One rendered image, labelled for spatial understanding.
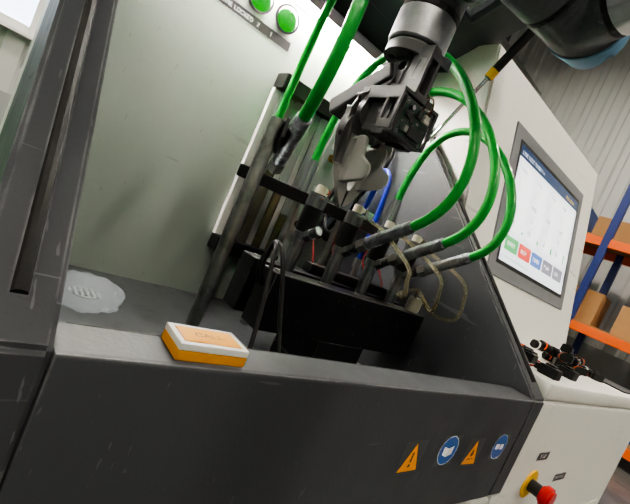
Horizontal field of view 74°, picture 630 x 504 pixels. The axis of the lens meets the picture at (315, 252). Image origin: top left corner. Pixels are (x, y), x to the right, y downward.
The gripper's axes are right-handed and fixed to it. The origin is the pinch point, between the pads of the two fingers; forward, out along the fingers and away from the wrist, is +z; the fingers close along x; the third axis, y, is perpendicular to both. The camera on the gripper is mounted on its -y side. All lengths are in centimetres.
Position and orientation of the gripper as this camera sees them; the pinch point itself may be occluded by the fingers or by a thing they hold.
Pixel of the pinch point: (340, 195)
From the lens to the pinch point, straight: 56.6
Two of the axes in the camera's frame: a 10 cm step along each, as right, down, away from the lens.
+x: 7.2, 2.7, 6.4
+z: -4.0, 9.1, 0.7
